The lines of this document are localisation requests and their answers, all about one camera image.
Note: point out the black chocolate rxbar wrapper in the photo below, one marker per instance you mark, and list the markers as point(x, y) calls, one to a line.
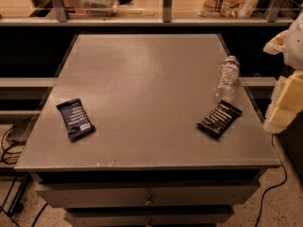
point(219, 119)

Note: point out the clear plastic container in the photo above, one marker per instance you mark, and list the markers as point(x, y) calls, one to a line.
point(101, 8)

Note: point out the clear plastic water bottle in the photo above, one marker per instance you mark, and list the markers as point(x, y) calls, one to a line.
point(228, 75)

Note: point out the grey upper drawer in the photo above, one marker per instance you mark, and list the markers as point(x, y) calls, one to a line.
point(95, 195)

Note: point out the grey drawer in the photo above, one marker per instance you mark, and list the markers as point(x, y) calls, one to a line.
point(95, 195)
point(150, 217)

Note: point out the printed snack bag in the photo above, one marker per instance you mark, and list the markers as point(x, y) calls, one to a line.
point(228, 8)

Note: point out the metal shelf rail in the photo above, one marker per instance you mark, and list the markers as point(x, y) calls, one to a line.
point(141, 13)

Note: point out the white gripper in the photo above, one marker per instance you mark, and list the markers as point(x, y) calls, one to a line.
point(295, 47)

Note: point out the grey lower drawer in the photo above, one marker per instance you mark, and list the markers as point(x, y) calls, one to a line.
point(150, 217)

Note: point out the blue blueberry rxbar wrapper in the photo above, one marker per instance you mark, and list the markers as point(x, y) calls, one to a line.
point(75, 119)

